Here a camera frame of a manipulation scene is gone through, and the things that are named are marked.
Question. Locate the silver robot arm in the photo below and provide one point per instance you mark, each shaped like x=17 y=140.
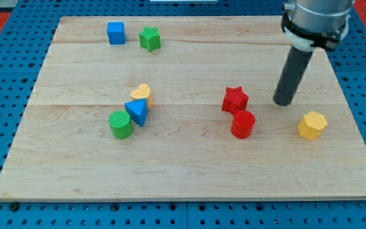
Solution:
x=309 y=24

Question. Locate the blue triangle block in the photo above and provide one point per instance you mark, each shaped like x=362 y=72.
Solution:
x=138 y=111

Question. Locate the green star block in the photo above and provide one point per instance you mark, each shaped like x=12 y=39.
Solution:
x=150 y=38

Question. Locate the red cylinder block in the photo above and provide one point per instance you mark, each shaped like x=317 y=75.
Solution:
x=243 y=124

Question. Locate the wooden board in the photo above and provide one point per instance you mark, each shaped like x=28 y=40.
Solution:
x=64 y=150

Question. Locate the red star block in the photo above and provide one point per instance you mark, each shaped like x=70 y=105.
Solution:
x=235 y=99

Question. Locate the blue cube block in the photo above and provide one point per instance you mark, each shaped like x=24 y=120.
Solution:
x=116 y=33

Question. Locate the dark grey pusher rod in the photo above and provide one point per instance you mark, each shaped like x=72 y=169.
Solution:
x=291 y=75

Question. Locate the yellow hexagon block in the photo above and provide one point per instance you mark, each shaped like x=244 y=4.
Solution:
x=312 y=125

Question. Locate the yellow heart block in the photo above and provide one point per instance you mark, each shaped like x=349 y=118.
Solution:
x=143 y=91

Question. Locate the green cylinder block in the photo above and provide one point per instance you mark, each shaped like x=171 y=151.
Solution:
x=120 y=124

